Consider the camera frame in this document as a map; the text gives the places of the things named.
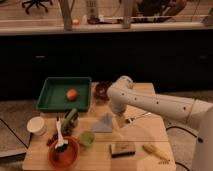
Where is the grey towel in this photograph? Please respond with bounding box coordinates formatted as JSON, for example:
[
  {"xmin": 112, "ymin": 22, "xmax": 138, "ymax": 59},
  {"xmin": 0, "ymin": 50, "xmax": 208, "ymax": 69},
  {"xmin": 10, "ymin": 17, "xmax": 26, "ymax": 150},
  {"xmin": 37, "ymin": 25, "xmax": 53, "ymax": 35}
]
[{"xmin": 91, "ymin": 113, "xmax": 112, "ymax": 133}]

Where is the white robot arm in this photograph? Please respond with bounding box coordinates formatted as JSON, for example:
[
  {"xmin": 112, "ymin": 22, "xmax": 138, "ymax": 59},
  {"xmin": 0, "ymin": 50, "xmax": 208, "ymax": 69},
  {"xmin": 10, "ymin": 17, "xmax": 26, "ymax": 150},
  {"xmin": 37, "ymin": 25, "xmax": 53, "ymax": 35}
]
[{"xmin": 107, "ymin": 76, "xmax": 213, "ymax": 171}]

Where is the silver fork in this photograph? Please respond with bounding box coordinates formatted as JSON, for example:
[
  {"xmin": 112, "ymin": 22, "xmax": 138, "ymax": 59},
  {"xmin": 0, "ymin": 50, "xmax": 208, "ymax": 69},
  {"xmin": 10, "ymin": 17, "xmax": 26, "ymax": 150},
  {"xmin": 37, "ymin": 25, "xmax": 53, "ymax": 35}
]
[{"xmin": 125, "ymin": 112, "xmax": 151, "ymax": 124}]

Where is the yellow black sponge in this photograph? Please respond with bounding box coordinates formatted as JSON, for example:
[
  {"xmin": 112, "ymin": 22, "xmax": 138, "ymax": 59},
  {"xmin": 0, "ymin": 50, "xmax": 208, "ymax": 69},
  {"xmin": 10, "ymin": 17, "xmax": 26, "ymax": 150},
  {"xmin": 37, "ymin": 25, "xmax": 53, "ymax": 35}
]
[{"xmin": 109, "ymin": 142, "xmax": 136, "ymax": 158}]

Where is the dark red bowl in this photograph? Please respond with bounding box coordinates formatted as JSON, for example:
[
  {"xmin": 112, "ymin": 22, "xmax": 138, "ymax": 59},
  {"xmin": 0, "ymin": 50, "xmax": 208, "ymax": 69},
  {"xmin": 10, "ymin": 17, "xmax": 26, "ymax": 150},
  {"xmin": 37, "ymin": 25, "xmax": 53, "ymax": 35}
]
[{"xmin": 94, "ymin": 81, "xmax": 112, "ymax": 100}]

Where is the small green cup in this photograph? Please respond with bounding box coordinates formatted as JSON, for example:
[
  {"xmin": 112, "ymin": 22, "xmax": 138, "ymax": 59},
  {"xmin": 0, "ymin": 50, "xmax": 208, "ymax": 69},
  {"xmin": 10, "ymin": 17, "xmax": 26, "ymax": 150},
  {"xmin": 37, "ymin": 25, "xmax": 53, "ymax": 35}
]
[{"xmin": 79, "ymin": 131, "xmax": 95, "ymax": 147}]

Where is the green cucumber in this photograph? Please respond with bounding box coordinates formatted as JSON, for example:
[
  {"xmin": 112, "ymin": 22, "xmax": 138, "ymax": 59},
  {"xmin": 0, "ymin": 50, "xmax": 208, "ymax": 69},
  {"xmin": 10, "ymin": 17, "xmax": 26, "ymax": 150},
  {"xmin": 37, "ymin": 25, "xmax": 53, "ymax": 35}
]
[{"xmin": 61, "ymin": 108, "xmax": 78, "ymax": 132}]

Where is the yellow corn cob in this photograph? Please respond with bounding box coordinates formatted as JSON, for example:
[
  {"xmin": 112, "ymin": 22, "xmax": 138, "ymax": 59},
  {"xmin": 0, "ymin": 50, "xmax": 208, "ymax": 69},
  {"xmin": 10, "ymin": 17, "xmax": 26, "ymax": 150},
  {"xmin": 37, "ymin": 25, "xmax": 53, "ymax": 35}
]
[{"xmin": 142, "ymin": 144, "xmax": 170, "ymax": 161}]

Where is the dark grape bunch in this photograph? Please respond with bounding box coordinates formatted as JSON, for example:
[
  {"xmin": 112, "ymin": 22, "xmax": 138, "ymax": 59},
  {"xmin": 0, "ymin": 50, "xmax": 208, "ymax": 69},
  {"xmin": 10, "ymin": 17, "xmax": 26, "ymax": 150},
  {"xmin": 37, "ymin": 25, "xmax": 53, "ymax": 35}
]
[{"xmin": 46, "ymin": 116, "xmax": 78, "ymax": 146}]

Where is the red orange apple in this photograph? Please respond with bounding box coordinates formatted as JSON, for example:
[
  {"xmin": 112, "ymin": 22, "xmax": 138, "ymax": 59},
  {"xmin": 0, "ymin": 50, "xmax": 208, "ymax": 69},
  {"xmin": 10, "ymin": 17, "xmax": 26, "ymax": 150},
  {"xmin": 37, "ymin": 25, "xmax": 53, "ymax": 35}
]
[{"xmin": 66, "ymin": 89, "xmax": 78, "ymax": 101}]

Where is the white dish brush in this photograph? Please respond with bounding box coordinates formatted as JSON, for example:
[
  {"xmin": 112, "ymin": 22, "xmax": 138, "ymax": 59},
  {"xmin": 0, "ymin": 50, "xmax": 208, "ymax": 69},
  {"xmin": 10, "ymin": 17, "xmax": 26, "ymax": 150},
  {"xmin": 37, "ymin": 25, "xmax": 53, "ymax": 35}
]
[{"xmin": 55, "ymin": 116, "xmax": 68, "ymax": 152}]

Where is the orange bowl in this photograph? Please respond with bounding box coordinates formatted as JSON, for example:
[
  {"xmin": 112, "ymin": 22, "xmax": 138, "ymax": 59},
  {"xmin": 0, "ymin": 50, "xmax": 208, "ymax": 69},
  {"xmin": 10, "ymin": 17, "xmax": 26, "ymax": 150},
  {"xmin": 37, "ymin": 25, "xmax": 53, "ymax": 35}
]
[{"xmin": 47, "ymin": 136, "xmax": 80, "ymax": 171}]

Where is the green plastic tray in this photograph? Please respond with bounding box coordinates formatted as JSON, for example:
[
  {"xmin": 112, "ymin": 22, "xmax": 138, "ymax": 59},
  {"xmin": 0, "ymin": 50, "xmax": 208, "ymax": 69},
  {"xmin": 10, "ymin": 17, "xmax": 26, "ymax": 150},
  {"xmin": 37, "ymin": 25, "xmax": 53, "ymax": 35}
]
[{"xmin": 37, "ymin": 77, "xmax": 92, "ymax": 112}]

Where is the white paper cup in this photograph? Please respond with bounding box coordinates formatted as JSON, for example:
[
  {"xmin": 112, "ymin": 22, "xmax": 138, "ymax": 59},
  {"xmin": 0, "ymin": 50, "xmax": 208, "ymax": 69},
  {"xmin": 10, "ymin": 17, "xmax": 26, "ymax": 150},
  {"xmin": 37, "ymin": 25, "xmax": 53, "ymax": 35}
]
[{"xmin": 27, "ymin": 116, "xmax": 46, "ymax": 136}]

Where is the small orange object on ledge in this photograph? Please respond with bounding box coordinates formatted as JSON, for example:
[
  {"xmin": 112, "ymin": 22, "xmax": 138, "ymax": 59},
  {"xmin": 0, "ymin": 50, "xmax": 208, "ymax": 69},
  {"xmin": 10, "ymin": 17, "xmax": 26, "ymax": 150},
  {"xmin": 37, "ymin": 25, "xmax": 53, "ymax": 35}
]
[{"xmin": 72, "ymin": 19, "xmax": 80, "ymax": 26}]

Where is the person in background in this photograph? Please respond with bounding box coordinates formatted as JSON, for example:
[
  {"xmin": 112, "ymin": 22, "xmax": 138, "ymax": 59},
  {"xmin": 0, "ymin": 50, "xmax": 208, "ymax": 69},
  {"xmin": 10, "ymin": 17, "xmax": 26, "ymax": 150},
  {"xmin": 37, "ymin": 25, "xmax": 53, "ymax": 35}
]
[{"xmin": 132, "ymin": 0, "xmax": 187, "ymax": 22}]

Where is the black office chair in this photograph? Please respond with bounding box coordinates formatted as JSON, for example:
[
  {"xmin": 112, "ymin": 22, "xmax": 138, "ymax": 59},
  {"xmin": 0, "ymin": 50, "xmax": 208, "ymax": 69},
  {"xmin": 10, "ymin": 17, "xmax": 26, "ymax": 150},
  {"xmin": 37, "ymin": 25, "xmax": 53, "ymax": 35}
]
[{"xmin": 21, "ymin": 0, "xmax": 53, "ymax": 14}]

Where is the black floor cable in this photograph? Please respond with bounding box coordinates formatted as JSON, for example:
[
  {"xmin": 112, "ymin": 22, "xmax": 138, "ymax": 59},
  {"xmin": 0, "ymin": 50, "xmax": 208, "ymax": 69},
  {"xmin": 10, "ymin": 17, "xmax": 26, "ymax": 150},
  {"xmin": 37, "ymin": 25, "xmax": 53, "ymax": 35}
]
[{"xmin": 165, "ymin": 125, "xmax": 199, "ymax": 171}]

